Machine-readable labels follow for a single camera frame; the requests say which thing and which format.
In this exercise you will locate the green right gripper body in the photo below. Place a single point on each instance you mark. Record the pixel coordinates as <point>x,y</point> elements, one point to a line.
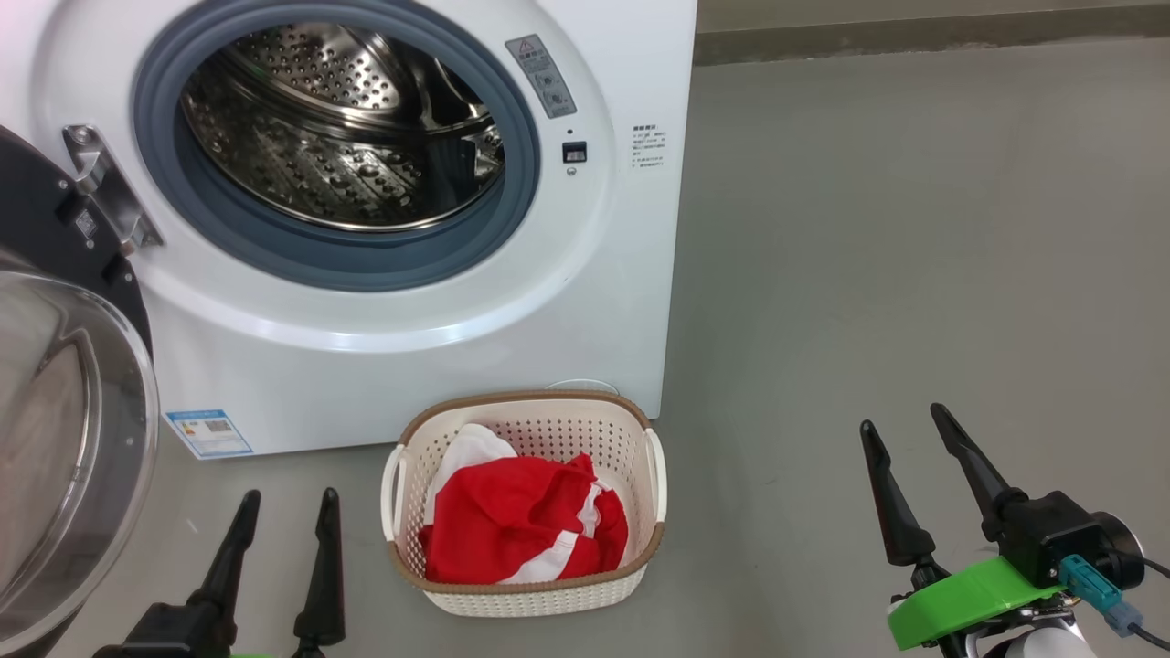
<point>969,599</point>

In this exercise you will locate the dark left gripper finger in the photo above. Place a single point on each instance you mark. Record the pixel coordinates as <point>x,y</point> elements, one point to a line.
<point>228,557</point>
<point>322,571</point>

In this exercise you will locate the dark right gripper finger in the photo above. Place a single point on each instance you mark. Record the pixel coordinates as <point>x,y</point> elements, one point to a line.
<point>973,466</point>
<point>891,503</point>

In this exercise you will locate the red and white garment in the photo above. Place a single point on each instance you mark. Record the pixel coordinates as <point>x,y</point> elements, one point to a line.
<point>512,521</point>

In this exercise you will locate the black round glass washer door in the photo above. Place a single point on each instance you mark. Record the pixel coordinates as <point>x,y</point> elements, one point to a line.
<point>55,411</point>

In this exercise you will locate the cream perforated basket brown rim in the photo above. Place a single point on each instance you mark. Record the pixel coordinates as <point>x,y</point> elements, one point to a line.
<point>512,599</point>

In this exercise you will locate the white washing machine body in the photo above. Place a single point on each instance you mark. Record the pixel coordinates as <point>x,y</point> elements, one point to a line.
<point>411,384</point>

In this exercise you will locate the metal door hinge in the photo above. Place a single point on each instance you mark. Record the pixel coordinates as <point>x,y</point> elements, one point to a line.
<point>110,183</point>

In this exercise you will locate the steel washer drum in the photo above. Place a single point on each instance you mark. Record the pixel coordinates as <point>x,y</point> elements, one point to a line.
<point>302,164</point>

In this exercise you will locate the black door latch socket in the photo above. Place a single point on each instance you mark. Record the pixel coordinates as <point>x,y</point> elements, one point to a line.
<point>574,152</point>

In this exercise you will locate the blue energy label sticker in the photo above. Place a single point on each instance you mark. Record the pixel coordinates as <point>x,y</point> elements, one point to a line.
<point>208,434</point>

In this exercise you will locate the round white filter cover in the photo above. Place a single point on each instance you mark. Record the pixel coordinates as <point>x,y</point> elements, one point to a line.
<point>582,387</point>

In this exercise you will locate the black text print label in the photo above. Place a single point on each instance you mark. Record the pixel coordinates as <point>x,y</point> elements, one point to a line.
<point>647,146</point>

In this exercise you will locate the grey warning label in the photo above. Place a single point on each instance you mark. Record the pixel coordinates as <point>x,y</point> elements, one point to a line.
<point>541,78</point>

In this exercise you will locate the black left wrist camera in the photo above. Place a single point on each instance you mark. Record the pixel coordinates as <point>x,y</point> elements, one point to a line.
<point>174,632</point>

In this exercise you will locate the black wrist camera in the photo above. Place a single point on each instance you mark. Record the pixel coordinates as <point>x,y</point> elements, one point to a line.
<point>1056,535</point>
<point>174,632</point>

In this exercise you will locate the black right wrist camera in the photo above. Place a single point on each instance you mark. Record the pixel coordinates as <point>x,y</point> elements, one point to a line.
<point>1056,535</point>

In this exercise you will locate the grey wall baseboard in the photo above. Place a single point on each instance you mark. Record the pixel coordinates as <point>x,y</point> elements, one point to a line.
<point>914,37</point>

